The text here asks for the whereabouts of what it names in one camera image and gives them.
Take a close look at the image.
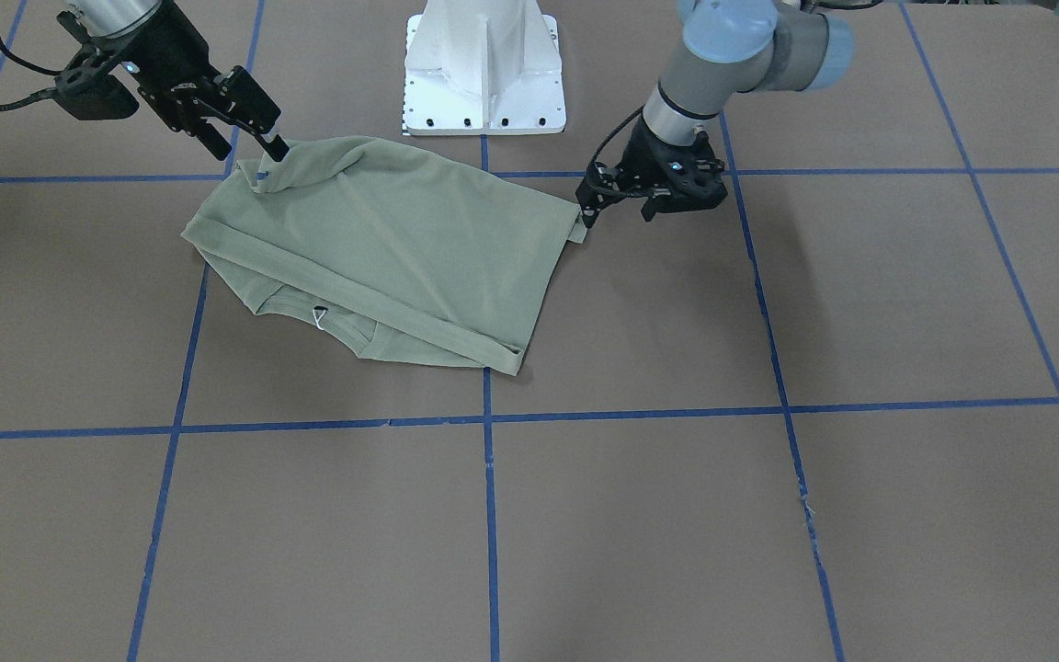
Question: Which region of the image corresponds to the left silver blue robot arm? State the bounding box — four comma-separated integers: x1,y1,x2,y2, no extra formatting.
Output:
575,1,856,229

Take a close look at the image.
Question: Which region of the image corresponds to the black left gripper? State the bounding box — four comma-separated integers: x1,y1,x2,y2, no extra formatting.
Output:
575,119,730,229

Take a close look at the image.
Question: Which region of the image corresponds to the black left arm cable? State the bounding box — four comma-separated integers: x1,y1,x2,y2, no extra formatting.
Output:
585,106,645,199

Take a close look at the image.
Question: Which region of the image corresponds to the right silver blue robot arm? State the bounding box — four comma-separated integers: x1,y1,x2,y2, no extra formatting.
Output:
53,1,289,162

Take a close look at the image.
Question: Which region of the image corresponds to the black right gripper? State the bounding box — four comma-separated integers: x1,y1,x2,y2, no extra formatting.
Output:
129,8,290,163

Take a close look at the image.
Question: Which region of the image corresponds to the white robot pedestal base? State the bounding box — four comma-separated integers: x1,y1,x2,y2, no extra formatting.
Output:
401,1,567,137

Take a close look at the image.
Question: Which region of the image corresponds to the green long-sleeve shirt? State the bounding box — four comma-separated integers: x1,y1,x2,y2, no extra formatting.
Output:
182,137,586,374

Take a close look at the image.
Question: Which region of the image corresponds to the brown table cover mat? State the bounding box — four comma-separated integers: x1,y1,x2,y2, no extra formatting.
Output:
0,4,1059,661

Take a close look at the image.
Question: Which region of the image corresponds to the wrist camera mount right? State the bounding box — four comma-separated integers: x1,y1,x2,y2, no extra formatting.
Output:
53,43,140,121

